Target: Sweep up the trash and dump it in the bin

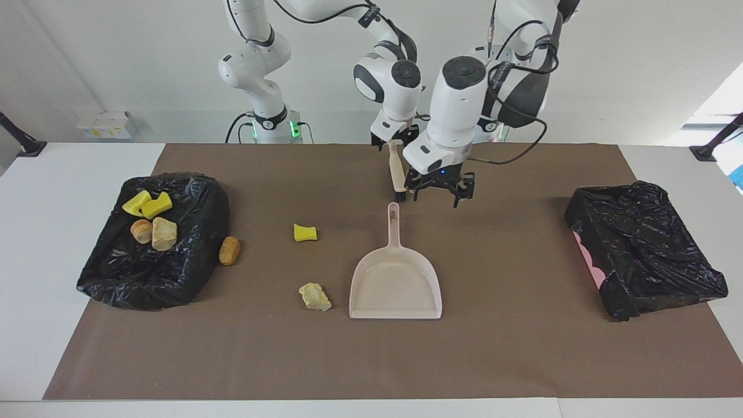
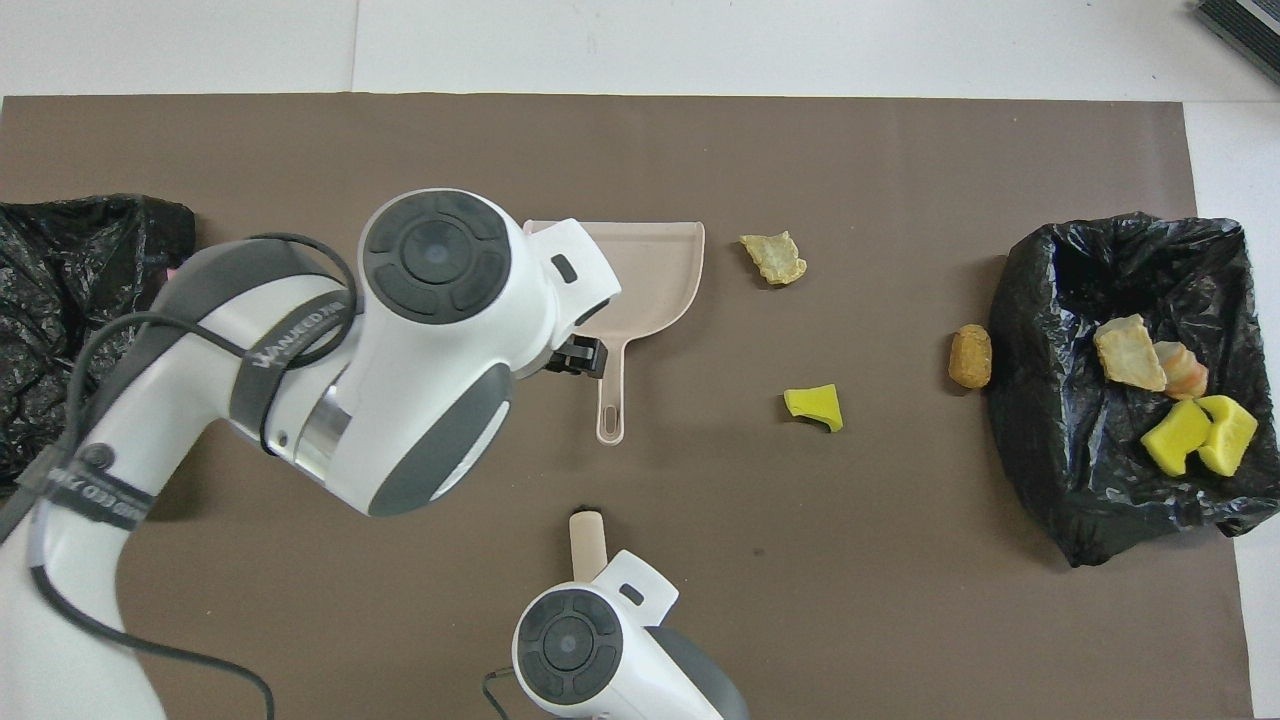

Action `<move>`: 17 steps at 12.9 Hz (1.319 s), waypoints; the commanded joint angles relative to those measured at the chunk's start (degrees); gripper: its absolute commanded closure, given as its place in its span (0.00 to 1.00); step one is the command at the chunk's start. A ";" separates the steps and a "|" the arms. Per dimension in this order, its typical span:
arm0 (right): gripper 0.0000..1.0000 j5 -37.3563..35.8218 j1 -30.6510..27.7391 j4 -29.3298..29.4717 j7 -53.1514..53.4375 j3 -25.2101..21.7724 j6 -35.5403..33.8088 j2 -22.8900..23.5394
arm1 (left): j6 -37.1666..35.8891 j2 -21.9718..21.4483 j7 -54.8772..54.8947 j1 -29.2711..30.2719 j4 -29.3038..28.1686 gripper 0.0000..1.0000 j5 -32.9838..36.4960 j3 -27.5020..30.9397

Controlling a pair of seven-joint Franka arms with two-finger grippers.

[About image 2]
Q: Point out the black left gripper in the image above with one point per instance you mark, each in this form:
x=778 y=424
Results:
x=568 y=358

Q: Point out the beige plastic dustpan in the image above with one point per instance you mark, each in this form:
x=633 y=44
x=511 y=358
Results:
x=655 y=280

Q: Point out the pale foam chunk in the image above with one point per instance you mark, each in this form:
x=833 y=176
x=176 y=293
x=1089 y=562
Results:
x=775 y=258

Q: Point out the small yellow sponge wedge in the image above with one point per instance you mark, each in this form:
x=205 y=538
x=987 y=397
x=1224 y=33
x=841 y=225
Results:
x=812 y=402

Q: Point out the brown cork like piece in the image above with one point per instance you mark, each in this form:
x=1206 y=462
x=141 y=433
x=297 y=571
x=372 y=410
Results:
x=970 y=356

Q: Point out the beige foam chunk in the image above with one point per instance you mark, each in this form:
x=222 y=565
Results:
x=1130 y=352

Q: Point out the notched yellow sponge piece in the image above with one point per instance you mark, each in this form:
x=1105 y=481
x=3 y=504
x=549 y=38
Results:
x=1172 y=440

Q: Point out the cream orange ridged foam piece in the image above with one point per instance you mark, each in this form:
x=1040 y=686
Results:
x=1187 y=377

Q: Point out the smooth yellow sponge piece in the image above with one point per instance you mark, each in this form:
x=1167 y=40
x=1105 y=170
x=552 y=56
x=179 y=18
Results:
x=1228 y=432

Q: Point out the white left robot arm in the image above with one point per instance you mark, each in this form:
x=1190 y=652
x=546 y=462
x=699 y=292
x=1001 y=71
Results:
x=400 y=420

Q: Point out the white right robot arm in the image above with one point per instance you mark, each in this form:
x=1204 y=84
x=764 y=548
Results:
x=570 y=645

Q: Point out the right black trash bag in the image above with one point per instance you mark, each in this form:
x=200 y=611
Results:
x=1060 y=450

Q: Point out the black trash bag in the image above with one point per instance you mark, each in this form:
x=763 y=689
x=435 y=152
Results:
x=70 y=260
x=1060 y=450

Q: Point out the left black trash bag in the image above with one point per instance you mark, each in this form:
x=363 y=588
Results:
x=70 y=260

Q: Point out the brown paper table mat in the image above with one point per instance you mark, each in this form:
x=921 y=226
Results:
x=850 y=600

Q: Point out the grey ridged device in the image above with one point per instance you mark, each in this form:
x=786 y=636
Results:
x=1245 y=25

